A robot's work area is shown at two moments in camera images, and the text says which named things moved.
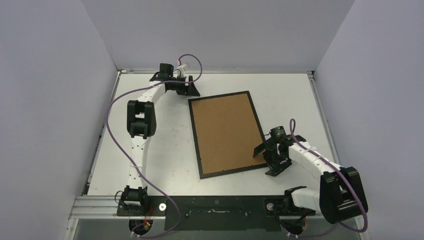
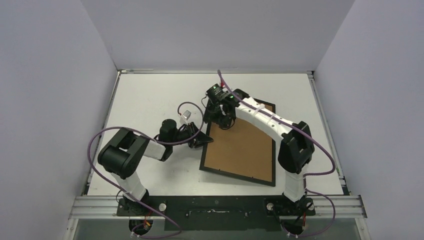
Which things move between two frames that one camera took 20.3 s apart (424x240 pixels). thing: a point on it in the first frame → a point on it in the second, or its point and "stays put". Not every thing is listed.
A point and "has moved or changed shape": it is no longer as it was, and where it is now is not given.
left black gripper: [190, 90] → [201, 139]
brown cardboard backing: [228, 133] has moved or changed shape
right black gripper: [274, 159] → [224, 117]
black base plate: [213, 213] stays put
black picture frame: [207, 175] has moved or changed shape
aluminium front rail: [106, 208] stays put
